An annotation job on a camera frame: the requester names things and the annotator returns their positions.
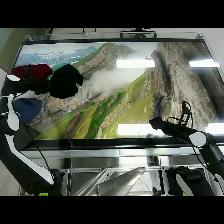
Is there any black garment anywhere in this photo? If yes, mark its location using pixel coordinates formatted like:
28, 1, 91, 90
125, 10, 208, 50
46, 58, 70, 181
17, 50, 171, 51
49, 63, 85, 100

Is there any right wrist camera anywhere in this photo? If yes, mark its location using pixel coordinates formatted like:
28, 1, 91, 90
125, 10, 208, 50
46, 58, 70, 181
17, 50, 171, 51
168, 100, 195, 130

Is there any black cable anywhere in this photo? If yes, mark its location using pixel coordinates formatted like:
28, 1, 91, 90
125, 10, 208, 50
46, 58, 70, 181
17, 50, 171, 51
33, 141, 53, 174

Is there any blue garment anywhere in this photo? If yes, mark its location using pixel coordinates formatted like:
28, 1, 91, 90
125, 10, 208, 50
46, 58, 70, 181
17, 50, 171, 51
12, 97, 44, 125

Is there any silver frame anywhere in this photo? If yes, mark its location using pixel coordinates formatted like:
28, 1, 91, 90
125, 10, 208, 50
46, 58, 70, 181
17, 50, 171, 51
19, 146, 224, 197

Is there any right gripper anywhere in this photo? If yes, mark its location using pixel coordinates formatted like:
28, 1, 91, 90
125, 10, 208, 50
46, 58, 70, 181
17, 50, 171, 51
148, 116, 171, 134

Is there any red garment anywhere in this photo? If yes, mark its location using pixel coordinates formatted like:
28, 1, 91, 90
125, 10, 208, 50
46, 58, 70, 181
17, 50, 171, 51
10, 63, 54, 82

